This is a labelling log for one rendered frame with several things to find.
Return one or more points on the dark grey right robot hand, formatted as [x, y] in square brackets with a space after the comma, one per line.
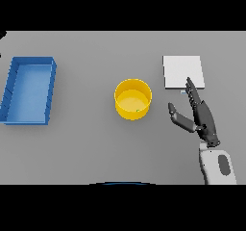
[203, 115]

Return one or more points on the yellow bowl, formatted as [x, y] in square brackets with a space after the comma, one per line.
[132, 104]

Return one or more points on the pale square measuring scale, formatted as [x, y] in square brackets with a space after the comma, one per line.
[183, 71]

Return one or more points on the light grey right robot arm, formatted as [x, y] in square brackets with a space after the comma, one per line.
[214, 167]

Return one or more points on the blue tray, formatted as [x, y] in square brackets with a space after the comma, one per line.
[29, 92]

